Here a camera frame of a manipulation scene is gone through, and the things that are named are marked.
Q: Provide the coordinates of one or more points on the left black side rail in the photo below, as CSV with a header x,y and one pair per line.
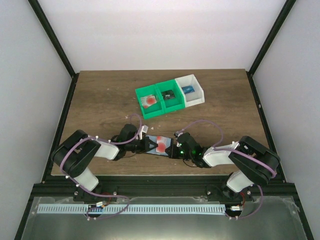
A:
x,y
60,127

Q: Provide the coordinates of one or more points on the metal front plate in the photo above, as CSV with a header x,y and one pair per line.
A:
x,y
264,218

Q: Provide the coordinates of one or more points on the black frame post right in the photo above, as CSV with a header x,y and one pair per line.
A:
x,y
278,23

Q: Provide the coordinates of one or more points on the right black side rail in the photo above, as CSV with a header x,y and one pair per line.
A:
x,y
261,113

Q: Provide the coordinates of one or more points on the black leather card holder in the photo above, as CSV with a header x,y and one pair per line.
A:
x,y
169,142

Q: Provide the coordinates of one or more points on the black frame post left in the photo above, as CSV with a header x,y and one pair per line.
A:
x,y
41,16

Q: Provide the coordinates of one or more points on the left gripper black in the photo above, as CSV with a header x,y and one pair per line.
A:
x,y
144,145

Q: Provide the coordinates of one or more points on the large green storage bin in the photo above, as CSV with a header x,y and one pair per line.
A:
x,y
154,110

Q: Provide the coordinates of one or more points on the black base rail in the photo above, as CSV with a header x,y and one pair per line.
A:
x,y
209,186

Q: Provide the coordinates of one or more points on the white storage bin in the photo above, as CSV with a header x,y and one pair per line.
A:
x,y
192,99

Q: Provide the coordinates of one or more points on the black frame post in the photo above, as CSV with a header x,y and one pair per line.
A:
x,y
278,23
41,16

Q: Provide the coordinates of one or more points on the blue card in bin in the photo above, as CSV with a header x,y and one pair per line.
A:
x,y
188,89

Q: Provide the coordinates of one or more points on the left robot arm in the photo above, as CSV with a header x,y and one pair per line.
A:
x,y
74,155

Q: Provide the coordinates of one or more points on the light blue cable duct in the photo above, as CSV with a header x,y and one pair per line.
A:
x,y
133,209

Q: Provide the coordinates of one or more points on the black card in bin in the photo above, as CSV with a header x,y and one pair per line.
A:
x,y
168,94

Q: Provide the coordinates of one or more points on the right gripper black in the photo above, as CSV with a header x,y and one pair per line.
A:
x,y
173,155

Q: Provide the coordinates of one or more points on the white red April card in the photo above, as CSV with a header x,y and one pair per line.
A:
x,y
148,101

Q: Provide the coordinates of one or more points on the black side rail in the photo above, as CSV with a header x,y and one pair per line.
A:
x,y
261,113
60,127

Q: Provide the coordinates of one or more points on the middle green storage bin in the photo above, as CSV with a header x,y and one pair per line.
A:
x,y
171,105

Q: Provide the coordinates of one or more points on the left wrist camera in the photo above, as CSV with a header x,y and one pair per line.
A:
x,y
142,131

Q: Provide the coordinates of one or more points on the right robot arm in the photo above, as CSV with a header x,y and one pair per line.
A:
x,y
256,164

